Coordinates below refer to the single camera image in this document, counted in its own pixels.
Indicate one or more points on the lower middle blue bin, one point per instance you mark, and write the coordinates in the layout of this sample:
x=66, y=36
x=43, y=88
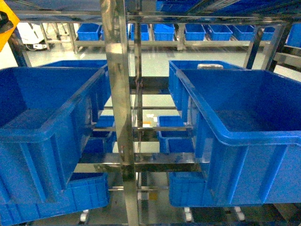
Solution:
x=173, y=141

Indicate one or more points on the lower right blue bin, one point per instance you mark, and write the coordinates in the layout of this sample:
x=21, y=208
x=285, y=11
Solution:
x=188, y=189

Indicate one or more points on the large blue bin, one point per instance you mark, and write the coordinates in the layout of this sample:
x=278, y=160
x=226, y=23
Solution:
x=46, y=118
x=246, y=127

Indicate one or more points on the lower left blue bin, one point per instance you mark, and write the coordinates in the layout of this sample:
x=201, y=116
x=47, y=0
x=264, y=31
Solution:
x=84, y=191

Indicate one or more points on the large blue right bin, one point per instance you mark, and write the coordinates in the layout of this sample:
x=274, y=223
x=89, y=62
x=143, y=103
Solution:
x=246, y=127

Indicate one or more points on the large blue left bin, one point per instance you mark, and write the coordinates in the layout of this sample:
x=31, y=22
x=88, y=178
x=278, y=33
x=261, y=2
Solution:
x=46, y=118

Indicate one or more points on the white canister in bin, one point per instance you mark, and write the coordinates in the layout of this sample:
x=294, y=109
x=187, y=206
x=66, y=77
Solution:
x=210, y=66

